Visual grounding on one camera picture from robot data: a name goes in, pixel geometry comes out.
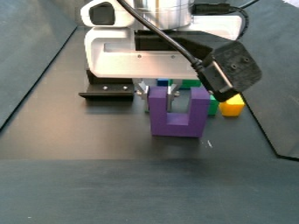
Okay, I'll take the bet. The purple U-shaped block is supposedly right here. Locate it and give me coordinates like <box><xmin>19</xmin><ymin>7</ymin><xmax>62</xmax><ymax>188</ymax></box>
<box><xmin>149</xmin><ymin>87</ymin><xmax>210</xmax><ymax>137</ymax></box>

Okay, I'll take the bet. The blue U-shaped block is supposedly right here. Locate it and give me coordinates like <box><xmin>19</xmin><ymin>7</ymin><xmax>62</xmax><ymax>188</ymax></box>
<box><xmin>157</xmin><ymin>79</ymin><xmax>170</xmax><ymax>87</ymax></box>

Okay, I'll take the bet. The black cable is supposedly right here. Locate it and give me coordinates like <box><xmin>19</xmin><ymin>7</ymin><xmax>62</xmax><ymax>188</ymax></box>
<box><xmin>117</xmin><ymin>0</ymin><xmax>261</xmax><ymax>77</ymax></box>

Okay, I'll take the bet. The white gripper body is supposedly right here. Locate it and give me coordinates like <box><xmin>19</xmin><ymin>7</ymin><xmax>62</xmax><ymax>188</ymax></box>
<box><xmin>81</xmin><ymin>0</ymin><xmax>242</xmax><ymax>80</ymax></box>

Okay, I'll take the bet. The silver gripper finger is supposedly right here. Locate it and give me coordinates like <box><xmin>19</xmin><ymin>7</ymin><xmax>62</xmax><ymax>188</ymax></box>
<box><xmin>167</xmin><ymin>80</ymin><xmax>182</xmax><ymax>111</ymax></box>

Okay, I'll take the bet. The yellow long block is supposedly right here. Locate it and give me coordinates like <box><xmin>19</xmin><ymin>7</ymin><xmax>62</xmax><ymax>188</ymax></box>
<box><xmin>219</xmin><ymin>94</ymin><xmax>246</xmax><ymax>117</ymax></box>

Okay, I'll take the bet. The black angled bracket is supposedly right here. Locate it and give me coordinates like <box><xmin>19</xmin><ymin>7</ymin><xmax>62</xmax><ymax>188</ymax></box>
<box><xmin>79</xmin><ymin>70</ymin><xmax>135</xmax><ymax>101</ymax></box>

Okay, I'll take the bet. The green zigzag block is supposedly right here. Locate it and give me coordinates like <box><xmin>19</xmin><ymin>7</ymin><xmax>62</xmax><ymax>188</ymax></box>
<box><xmin>181</xmin><ymin>80</ymin><xmax>221</xmax><ymax>116</ymax></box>

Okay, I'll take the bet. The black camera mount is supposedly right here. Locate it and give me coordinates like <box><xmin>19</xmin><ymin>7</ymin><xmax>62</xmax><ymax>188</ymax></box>
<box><xmin>199</xmin><ymin>41</ymin><xmax>262</xmax><ymax>102</ymax></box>

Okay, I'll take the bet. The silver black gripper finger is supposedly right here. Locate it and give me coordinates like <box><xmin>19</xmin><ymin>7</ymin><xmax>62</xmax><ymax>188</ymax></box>
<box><xmin>135</xmin><ymin>79</ymin><xmax>150</xmax><ymax>110</ymax></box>

